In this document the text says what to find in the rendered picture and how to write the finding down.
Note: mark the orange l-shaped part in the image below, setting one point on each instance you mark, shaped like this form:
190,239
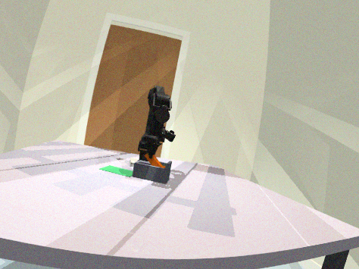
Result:
154,161

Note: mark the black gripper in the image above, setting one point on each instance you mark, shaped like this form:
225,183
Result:
152,140

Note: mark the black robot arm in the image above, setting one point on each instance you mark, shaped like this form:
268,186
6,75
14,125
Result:
159,107

